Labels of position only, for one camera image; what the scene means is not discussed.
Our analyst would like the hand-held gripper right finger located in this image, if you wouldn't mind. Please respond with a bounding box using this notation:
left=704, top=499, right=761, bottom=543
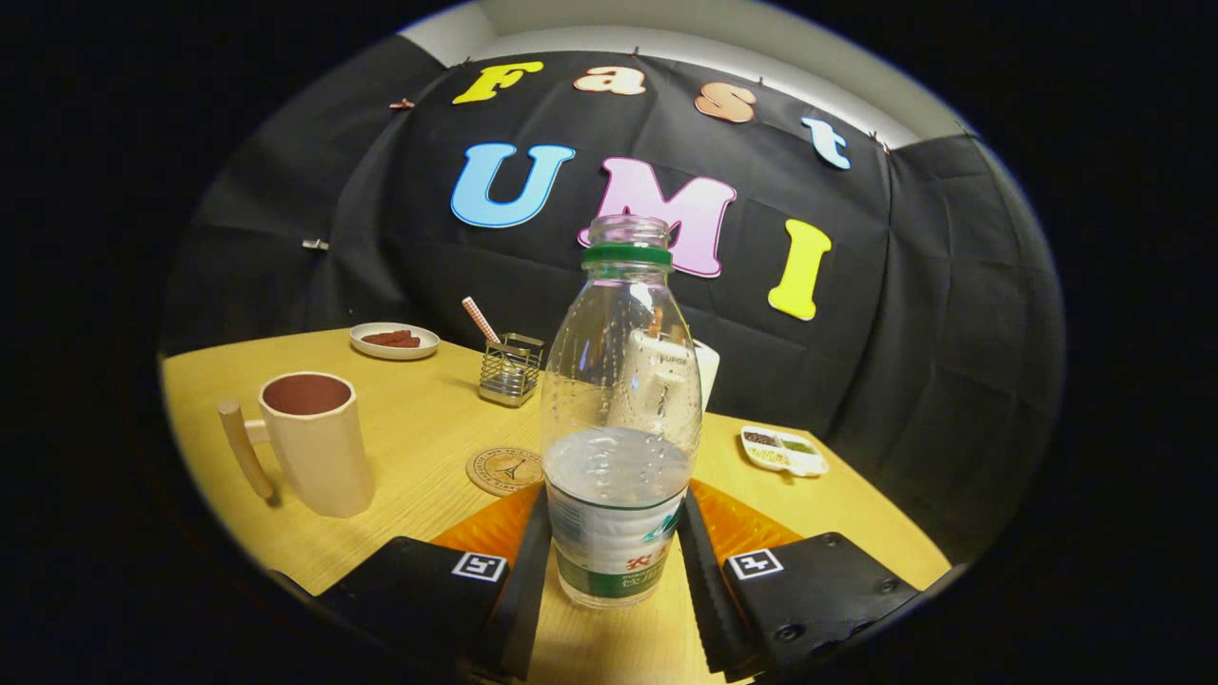
left=678, top=479, right=924, bottom=684

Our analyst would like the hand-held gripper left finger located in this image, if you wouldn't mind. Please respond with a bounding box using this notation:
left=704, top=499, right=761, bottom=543
left=314, top=480, right=555, bottom=681

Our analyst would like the round cork coaster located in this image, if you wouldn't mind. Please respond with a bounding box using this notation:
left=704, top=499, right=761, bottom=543
left=465, top=447, right=545, bottom=498

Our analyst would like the clear plastic juice bottle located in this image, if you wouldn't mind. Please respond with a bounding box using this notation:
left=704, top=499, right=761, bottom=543
left=540, top=215, right=705, bottom=610

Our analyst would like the cream cup with wooden handle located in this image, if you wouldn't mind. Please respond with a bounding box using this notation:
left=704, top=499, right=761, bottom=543
left=217, top=371, right=376, bottom=519

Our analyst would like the white divided bean dish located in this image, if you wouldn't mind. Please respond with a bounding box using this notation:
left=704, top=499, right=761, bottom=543
left=740, top=425, right=829, bottom=479

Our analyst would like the wooden table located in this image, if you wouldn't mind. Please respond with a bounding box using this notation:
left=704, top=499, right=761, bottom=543
left=160, top=328, right=953, bottom=685

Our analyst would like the white toaster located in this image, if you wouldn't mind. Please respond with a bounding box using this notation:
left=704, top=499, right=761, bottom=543
left=691, top=339, right=721, bottom=413

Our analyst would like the white round plate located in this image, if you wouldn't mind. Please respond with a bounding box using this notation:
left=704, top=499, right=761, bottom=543
left=348, top=322, right=441, bottom=361

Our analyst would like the metal wire holder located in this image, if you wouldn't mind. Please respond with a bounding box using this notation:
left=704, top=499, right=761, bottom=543
left=478, top=332, right=545, bottom=408

